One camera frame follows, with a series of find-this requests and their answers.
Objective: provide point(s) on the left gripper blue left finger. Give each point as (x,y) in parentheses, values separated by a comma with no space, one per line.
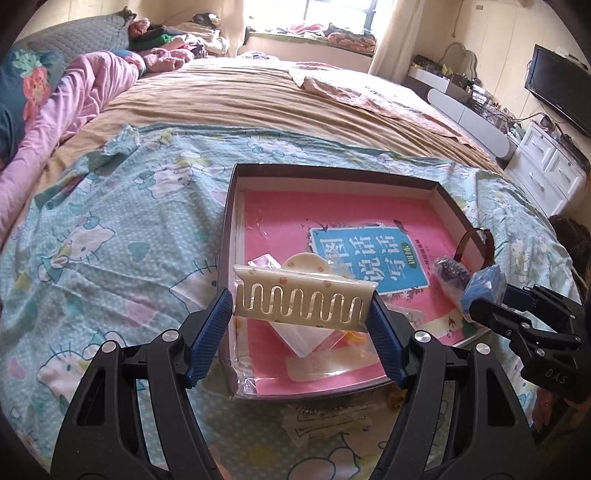
(203,332)

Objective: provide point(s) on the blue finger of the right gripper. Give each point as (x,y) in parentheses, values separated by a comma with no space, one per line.
(525,340)
(558,312)

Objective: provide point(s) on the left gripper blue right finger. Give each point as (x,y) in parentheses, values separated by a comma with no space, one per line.
(390,332)

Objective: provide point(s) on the yellow rings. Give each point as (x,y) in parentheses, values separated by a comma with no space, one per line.
(355,336)

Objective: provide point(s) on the earring card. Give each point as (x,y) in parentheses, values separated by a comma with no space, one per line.
(303,340)

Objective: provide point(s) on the cream large hair claw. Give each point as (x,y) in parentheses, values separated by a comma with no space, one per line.
(304,291)

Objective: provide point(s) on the dark beads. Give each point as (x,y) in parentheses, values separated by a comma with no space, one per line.
(453,278)

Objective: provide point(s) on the brown leather wrist watch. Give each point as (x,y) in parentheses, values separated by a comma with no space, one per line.
(482,239)

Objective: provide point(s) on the person's right hand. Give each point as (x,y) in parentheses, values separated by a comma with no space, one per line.
(548,410)

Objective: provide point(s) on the pink children's book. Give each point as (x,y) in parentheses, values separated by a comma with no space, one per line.
(390,239)

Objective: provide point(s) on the hello kitty teal bedsheet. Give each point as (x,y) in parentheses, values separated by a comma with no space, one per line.
(127,242)

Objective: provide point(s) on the white drawer cabinet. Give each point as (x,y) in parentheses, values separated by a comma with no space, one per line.
(549,175)

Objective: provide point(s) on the dark cardboard box tray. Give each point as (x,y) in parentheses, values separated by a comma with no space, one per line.
(276,177)

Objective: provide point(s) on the black flat television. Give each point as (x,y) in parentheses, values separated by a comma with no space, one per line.
(562,85)

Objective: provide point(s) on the white long low cabinet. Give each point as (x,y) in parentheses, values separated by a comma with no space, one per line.
(452,102)

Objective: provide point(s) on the pink floral thin blanket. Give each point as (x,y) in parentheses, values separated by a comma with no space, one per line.
(376,95)

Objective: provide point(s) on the tan blanket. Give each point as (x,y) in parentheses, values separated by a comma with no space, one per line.
(253,93)

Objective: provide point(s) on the cream window curtain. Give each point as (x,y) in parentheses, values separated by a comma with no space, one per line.
(396,27)

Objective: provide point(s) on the clothes on window sill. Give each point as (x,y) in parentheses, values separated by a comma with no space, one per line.
(364,43)

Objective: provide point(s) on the pink quilt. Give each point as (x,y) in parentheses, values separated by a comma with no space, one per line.
(87,86)

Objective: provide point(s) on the pile of clothes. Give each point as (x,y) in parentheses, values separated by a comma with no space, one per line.
(157,48)

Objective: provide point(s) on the dark floral pillow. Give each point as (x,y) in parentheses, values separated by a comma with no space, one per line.
(28,79)

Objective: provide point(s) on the grey quilted headboard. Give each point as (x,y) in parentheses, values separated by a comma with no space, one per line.
(82,36)

